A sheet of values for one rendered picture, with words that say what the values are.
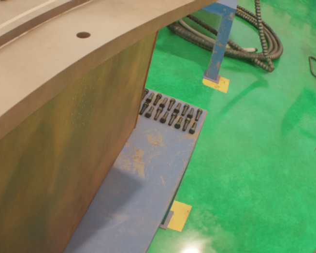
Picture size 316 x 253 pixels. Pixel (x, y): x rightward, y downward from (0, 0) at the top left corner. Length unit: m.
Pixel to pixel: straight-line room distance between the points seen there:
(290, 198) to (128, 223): 1.38
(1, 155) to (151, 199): 0.76
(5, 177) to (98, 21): 0.24
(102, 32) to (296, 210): 2.00
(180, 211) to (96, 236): 0.98
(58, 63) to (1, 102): 0.07
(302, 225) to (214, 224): 0.58
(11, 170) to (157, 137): 0.89
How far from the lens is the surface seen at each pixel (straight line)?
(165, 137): 1.36
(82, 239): 1.06
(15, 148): 0.52
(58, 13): 0.40
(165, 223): 1.92
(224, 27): 2.66
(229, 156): 2.35
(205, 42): 3.16
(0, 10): 0.43
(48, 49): 0.34
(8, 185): 0.54
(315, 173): 2.59
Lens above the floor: 1.54
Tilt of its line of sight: 41 degrees down
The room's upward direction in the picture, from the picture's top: 14 degrees clockwise
